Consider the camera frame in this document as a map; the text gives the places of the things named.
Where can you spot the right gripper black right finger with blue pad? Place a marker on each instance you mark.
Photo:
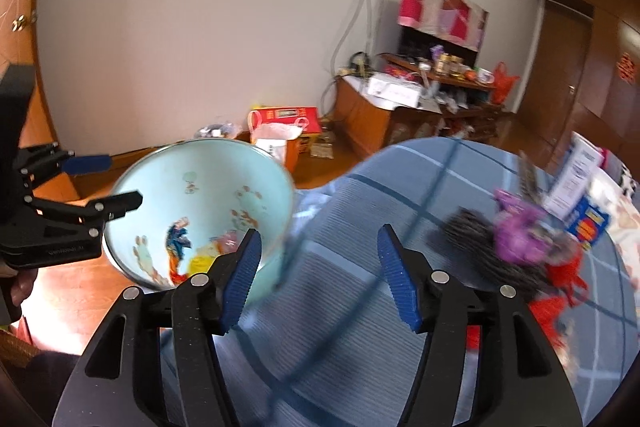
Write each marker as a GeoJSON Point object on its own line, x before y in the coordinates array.
{"type": "Point", "coordinates": [406, 273]}

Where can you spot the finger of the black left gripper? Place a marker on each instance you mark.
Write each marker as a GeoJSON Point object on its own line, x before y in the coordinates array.
{"type": "Point", "coordinates": [64, 219]}

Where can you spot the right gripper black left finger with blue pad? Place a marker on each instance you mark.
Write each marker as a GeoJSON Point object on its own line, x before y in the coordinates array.
{"type": "Point", "coordinates": [231, 277]}

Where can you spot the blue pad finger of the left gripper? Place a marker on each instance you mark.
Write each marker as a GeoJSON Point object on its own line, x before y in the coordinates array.
{"type": "Point", "coordinates": [39, 164]}

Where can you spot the yellow plastic bag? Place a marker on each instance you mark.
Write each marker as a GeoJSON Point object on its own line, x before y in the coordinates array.
{"type": "Point", "coordinates": [203, 259]}

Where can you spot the orange snack wrapper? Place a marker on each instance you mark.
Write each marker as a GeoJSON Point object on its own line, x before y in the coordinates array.
{"type": "Point", "coordinates": [176, 243]}

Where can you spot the purple snack wrapper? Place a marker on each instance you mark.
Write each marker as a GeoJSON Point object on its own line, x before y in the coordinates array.
{"type": "Point", "coordinates": [520, 237]}

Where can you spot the pink clear plastic wrapper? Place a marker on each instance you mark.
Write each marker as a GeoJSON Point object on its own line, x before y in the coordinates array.
{"type": "Point", "coordinates": [226, 243]}

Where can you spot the light blue trash bucket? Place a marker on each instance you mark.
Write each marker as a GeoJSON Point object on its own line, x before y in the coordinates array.
{"type": "Point", "coordinates": [219, 185]}

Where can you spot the person's left hand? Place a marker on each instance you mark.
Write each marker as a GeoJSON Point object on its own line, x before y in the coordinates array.
{"type": "Point", "coordinates": [22, 282]}

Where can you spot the black foam net sleeve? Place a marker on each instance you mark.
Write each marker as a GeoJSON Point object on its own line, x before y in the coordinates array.
{"type": "Point", "coordinates": [473, 235]}

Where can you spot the blue plaid table cloth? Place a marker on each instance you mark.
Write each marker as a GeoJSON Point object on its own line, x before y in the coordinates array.
{"type": "Point", "coordinates": [327, 348]}

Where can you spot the red foam net sleeve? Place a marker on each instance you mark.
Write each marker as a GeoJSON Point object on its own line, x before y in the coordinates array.
{"type": "Point", "coordinates": [546, 310]}

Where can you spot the small dark tea packet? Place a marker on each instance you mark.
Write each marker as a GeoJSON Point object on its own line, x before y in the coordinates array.
{"type": "Point", "coordinates": [527, 180]}

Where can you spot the wooden tv cabinet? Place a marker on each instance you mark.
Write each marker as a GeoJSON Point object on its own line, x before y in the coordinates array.
{"type": "Point", "coordinates": [449, 106]}

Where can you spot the red cardboard box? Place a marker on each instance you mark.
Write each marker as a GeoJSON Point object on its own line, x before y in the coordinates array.
{"type": "Point", "coordinates": [304, 117]}

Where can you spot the white box on cabinet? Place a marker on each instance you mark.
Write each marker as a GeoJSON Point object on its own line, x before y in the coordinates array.
{"type": "Point", "coordinates": [395, 90]}

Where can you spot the blue white Look carton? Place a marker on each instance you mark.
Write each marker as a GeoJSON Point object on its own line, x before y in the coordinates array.
{"type": "Point", "coordinates": [587, 222]}

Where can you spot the white tall milk carton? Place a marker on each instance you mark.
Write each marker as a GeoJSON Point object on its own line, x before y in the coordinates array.
{"type": "Point", "coordinates": [581, 161]}

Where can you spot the gold lidded jar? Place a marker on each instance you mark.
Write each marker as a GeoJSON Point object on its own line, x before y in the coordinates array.
{"type": "Point", "coordinates": [442, 64]}

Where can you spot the white printed mug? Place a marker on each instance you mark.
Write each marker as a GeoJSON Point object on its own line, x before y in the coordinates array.
{"type": "Point", "coordinates": [485, 76]}

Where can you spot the orange plastic bag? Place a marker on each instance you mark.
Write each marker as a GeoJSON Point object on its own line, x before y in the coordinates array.
{"type": "Point", "coordinates": [503, 84]}

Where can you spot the black television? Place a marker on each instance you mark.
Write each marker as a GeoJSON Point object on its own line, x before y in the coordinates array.
{"type": "Point", "coordinates": [416, 45]}

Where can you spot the brown wooden wardrobe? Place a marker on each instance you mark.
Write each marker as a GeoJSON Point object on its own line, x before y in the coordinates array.
{"type": "Point", "coordinates": [606, 109]}

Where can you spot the pink red patchwork cloth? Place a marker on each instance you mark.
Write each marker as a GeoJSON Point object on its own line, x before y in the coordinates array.
{"type": "Point", "coordinates": [461, 22]}

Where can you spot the brown wooden door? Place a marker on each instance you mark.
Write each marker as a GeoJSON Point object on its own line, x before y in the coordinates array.
{"type": "Point", "coordinates": [556, 72]}

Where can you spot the red double happiness decoration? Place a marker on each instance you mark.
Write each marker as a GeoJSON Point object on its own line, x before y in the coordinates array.
{"type": "Point", "coordinates": [626, 68]}

